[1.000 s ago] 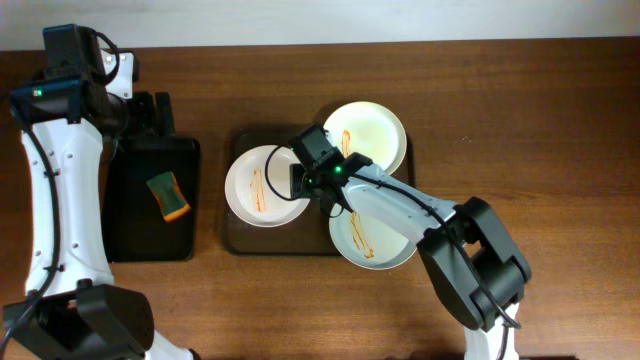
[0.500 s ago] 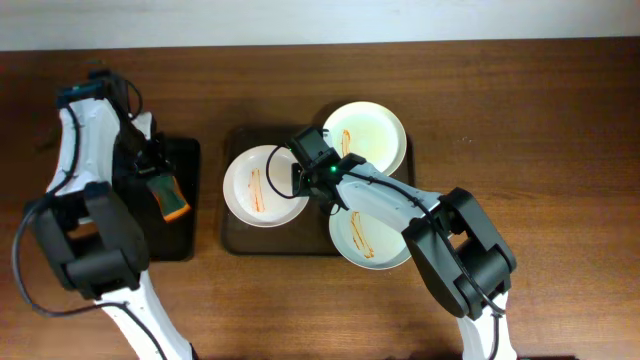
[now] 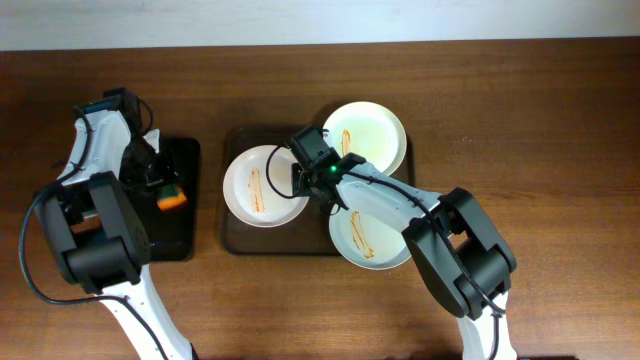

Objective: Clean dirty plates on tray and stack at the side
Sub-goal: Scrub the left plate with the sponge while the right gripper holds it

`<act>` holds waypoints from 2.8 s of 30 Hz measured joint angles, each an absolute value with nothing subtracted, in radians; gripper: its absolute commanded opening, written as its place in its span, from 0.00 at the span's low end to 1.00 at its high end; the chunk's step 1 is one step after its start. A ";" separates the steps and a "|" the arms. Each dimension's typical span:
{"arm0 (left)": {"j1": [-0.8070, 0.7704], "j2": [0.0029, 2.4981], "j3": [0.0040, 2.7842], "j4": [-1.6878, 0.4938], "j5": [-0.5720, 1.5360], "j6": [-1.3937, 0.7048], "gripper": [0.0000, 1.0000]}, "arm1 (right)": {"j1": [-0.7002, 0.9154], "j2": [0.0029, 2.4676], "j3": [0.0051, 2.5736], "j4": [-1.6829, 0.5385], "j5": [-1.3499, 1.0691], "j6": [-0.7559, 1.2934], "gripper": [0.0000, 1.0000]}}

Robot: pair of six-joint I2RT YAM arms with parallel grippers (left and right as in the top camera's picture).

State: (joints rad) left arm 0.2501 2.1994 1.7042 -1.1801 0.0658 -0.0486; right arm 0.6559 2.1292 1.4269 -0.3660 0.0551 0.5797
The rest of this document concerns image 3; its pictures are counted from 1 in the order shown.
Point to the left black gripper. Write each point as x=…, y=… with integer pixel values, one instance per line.
x=151, y=180

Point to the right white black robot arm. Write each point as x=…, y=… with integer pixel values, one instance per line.
x=463, y=260

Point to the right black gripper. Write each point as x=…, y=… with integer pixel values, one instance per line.
x=298, y=181

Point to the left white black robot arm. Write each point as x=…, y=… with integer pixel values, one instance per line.
x=97, y=239

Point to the pale green plate with ketchup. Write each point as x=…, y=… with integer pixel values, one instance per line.
x=366, y=241

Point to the black plastic tray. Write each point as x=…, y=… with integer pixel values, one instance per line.
x=172, y=232

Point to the pink white plate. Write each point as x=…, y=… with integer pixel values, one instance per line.
x=249, y=196

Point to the orange green sponge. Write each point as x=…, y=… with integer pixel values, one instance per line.
x=171, y=196

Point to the brown serving tray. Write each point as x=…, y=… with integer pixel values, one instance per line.
x=307, y=234

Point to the cream plate with ketchup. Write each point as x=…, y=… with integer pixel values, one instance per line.
x=371, y=131

